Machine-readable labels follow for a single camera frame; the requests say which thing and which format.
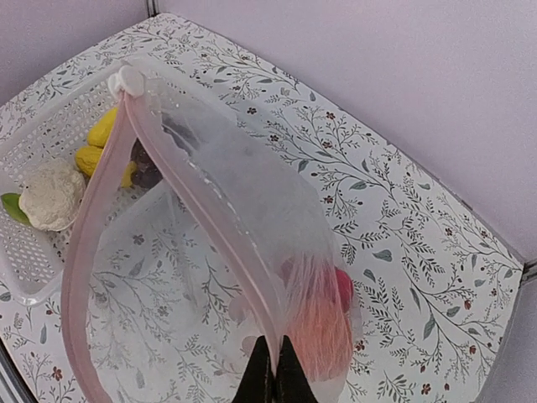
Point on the yellow toy fruit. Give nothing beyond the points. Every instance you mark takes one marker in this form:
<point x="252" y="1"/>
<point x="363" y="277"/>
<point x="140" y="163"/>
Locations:
<point x="100" y="132"/>
<point x="87" y="158"/>

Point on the white toy cauliflower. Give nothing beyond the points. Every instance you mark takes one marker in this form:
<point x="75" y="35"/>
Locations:
<point x="52" y="194"/>

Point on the orange toy pumpkin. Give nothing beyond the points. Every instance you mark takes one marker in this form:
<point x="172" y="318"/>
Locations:
<point x="322" y="338"/>

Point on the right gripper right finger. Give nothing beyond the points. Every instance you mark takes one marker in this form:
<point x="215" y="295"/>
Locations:
<point x="291" y="385"/>

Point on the right aluminium frame post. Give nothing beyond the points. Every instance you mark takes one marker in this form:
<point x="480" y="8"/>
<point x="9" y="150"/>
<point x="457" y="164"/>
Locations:
<point x="529" y="271"/>

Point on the floral table mat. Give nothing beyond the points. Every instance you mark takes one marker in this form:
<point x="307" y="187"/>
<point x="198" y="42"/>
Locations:
<point x="436" y="288"/>

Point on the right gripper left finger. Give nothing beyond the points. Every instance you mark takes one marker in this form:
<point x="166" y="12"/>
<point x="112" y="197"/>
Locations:
<point x="256" y="385"/>

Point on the aluminium frame post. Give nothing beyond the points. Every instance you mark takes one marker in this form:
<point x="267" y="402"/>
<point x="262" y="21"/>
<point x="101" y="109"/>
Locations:
<point x="152" y="7"/>
<point x="529" y="271"/>

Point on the white plastic basket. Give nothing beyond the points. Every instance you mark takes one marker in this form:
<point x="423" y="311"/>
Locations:
<point x="32" y="260"/>

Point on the left aluminium frame post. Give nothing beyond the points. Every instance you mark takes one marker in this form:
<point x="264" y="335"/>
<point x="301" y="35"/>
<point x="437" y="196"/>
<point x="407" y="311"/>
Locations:
<point x="152" y="7"/>

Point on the clear zip top bag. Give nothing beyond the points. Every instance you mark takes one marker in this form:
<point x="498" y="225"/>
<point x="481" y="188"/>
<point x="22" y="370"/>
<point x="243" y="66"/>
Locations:
<point x="166" y="290"/>

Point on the red toy pepper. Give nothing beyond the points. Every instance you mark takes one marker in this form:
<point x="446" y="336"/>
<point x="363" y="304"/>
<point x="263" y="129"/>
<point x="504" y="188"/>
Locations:
<point x="343" y="280"/>

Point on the purple toy grapes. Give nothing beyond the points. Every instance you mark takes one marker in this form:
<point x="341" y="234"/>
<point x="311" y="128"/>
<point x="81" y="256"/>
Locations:
<point x="146" y="174"/>

